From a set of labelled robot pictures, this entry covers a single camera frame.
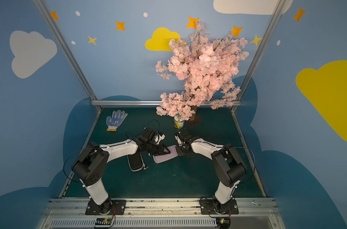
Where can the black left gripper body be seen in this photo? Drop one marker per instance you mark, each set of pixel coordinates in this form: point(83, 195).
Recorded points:
point(159, 147)

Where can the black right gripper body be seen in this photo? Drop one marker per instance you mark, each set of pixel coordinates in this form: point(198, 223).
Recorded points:
point(180, 148)

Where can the black zippered umbrella sleeve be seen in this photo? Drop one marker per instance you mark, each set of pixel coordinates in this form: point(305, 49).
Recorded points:
point(136, 162)

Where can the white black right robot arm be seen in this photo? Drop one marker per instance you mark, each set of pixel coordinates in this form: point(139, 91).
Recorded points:
point(229, 165)

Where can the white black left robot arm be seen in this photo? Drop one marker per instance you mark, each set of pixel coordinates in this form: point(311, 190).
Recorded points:
point(92, 162)

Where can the yellow white tin can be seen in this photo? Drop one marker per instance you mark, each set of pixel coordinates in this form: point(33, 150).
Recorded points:
point(179, 121)

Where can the dark brown tree base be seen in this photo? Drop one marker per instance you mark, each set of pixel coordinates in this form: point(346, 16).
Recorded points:
point(195, 119)

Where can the white blue dotted work glove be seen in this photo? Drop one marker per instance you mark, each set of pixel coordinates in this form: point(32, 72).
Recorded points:
point(115, 120)

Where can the pink cherry blossom tree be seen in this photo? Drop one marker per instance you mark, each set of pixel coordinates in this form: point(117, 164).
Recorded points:
point(207, 68)

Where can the left controller circuit board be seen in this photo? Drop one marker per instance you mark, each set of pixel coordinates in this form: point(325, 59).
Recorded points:
point(103, 223)

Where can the controller circuit board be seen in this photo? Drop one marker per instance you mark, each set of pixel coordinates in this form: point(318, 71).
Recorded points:
point(103, 223)
point(222, 223)

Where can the right controller circuit board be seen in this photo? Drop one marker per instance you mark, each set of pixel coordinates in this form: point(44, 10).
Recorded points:
point(222, 223)

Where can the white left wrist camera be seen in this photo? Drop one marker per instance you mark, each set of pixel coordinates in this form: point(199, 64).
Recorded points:
point(159, 137)

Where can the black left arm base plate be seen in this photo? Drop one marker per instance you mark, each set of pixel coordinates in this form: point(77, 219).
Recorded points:
point(116, 206)

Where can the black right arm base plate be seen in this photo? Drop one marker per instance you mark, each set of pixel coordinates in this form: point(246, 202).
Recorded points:
point(214, 207)

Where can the aluminium front rail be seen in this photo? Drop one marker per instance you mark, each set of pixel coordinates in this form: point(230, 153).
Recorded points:
point(161, 213)

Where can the left aluminium frame post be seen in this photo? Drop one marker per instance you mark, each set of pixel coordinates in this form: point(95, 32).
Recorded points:
point(54, 28)

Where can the aluminium frame post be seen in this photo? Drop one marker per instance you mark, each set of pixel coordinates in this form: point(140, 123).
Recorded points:
point(274, 19)
point(54, 28)

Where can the right aluminium frame post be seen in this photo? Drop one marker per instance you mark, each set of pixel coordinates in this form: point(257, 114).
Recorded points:
point(274, 19)

